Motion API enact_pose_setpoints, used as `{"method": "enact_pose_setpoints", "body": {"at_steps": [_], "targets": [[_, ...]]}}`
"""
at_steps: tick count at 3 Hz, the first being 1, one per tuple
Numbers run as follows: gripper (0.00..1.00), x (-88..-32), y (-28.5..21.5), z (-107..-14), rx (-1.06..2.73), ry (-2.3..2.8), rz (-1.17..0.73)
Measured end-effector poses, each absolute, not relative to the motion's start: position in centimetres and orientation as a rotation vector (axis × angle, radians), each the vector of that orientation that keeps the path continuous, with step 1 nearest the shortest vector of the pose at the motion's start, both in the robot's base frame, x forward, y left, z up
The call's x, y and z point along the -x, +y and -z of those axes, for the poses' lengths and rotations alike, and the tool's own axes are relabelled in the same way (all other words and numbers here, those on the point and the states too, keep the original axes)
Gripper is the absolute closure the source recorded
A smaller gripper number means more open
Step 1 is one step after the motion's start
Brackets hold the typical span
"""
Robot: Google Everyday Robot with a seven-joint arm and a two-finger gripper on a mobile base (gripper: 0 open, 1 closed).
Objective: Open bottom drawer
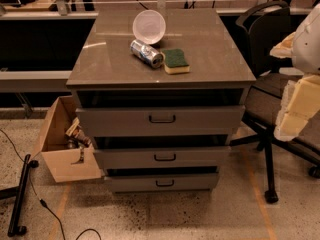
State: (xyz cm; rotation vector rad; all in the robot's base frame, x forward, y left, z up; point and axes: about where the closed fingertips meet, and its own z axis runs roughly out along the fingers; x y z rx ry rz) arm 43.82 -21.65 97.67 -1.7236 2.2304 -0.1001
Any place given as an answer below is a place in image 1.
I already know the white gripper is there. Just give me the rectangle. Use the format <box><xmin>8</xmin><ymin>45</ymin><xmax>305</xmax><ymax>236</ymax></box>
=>
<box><xmin>270</xmin><ymin>4</ymin><xmax>320</xmax><ymax>141</ymax></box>

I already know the grey bottom drawer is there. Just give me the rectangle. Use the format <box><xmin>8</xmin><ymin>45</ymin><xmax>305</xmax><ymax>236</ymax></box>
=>
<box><xmin>105</xmin><ymin>173</ymin><xmax>219</xmax><ymax>193</ymax></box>

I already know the grey drawer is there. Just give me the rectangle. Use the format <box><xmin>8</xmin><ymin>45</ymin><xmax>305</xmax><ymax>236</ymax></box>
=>
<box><xmin>76</xmin><ymin>106</ymin><xmax>244</xmax><ymax>137</ymax></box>
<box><xmin>105</xmin><ymin>173</ymin><xmax>219</xmax><ymax>193</ymax></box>
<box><xmin>94</xmin><ymin>146</ymin><xmax>231</xmax><ymax>169</ymax></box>

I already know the grey middle drawer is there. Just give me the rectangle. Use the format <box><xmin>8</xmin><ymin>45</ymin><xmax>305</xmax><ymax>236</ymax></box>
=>
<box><xmin>94</xmin><ymin>146</ymin><xmax>231</xmax><ymax>169</ymax></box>

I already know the grey drawer cabinet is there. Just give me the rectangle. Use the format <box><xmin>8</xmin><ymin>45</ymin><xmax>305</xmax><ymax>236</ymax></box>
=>
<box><xmin>67</xmin><ymin>9</ymin><xmax>255</xmax><ymax>177</ymax></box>

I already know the grey top drawer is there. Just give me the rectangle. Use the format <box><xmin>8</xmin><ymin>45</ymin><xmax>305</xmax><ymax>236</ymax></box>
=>
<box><xmin>76</xmin><ymin>106</ymin><xmax>244</xmax><ymax>137</ymax></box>

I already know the black office chair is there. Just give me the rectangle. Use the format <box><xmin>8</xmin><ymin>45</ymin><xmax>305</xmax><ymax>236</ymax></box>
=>
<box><xmin>231</xmin><ymin>1</ymin><xmax>320</xmax><ymax>203</ymax></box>

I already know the green yellow sponge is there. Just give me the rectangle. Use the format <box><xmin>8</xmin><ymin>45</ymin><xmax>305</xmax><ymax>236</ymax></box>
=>
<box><xmin>162</xmin><ymin>49</ymin><xmax>190</xmax><ymax>74</ymax></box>

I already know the translucent plastic bowl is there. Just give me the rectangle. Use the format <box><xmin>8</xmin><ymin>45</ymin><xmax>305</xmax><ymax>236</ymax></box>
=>
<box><xmin>132</xmin><ymin>10</ymin><xmax>166</xmax><ymax>44</ymax></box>

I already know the silver soda can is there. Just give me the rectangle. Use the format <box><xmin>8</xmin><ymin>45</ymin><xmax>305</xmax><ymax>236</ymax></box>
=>
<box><xmin>130</xmin><ymin>39</ymin><xmax>163</xmax><ymax>69</ymax></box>

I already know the clutter inside cardboard box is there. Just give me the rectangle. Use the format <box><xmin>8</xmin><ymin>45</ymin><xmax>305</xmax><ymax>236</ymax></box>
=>
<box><xmin>65</xmin><ymin>117</ymin><xmax>91</xmax><ymax>164</ymax></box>

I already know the cardboard box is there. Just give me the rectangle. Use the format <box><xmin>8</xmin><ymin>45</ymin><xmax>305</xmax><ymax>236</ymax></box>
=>
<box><xmin>32</xmin><ymin>96</ymin><xmax>101</xmax><ymax>182</ymax></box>

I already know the black stand leg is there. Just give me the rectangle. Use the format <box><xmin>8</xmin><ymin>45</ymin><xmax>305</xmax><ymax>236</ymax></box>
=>
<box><xmin>8</xmin><ymin>154</ymin><xmax>39</xmax><ymax>237</ymax></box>

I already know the black floor cable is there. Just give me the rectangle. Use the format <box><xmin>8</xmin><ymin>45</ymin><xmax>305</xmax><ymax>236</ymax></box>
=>
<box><xmin>0</xmin><ymin>129</ymin><xmax>103</xmax><ymax>240</ymax></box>

